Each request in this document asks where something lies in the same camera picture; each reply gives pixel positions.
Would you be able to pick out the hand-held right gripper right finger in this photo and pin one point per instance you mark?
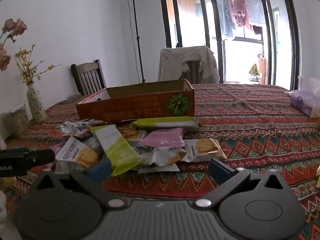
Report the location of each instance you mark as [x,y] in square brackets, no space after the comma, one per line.
[220,170]

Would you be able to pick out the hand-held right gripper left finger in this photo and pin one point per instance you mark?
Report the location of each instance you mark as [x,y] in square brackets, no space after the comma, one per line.
[100,171]

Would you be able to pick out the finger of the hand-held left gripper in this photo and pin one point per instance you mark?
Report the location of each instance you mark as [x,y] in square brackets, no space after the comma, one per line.
[41,157]

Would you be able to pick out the green and white snack packet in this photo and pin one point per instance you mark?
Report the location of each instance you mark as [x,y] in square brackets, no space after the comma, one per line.
[117,150]

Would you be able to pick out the white cracker packet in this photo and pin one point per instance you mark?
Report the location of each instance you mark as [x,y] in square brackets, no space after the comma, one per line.
[200,150]
[77,152]

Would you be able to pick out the silver and black snack packet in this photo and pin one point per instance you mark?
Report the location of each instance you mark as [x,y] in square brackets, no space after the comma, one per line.
[72,127]

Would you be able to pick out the orange snack packet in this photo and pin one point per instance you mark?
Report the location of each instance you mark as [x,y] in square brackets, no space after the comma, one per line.
[128,133]

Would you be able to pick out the yellow noodle packet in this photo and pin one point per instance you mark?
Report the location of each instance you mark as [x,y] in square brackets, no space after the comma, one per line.
[162,155]

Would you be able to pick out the pink snack packet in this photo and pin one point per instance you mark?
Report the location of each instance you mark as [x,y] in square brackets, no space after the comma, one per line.
[162,137]

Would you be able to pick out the orange cardboard box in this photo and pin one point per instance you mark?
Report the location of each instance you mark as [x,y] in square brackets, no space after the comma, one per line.
[125,107]

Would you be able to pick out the long green snack packet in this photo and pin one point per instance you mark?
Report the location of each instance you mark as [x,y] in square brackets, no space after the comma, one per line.
[155,123]

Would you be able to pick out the clear jar with white lid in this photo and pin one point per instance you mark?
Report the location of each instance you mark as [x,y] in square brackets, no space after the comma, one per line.
[15,122]

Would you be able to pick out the patterned red tablecloth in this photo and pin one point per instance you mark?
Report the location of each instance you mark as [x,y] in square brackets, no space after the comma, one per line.
[250,130]

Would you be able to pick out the floral ceramic vase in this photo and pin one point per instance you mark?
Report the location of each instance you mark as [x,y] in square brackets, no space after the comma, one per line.
[36,105]

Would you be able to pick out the small floral pouch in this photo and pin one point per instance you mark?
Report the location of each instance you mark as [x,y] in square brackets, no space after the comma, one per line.
[74,95]

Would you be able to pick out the yellow flower branches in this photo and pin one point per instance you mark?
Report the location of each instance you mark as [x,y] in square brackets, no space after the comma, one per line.
[28,67]

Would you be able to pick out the dark wooden chair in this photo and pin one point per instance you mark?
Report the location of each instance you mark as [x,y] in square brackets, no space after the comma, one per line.
[87,77]

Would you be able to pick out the chair under jacket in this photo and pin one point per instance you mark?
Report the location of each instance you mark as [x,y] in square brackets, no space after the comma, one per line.
[192,72]

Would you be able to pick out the yellow bag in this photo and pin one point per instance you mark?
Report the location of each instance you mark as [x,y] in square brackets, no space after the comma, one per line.
[254,70]

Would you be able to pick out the purple tissue pack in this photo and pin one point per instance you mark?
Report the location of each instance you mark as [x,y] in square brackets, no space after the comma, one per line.
[303,100]

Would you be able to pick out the wooden balcony cabinet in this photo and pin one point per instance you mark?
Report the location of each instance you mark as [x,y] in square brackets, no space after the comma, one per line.
[262,67]

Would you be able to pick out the beige jacket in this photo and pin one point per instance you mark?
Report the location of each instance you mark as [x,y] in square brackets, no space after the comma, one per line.
[172,62]

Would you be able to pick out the pink flowers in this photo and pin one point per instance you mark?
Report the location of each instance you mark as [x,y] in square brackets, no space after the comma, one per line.
[15,26]

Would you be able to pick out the hanging dark cloth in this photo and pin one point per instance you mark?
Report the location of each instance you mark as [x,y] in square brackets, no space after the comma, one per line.
[257,32]

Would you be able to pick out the hanging maroon shirt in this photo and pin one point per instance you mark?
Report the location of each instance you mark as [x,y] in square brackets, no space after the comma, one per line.
[240,7]

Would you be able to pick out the hanging grey-blue shirt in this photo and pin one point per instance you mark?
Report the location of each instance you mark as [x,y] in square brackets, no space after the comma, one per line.
[257,10]

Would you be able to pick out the black sliding door frame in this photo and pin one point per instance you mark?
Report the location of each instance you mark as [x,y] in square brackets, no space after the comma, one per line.
[292,30]

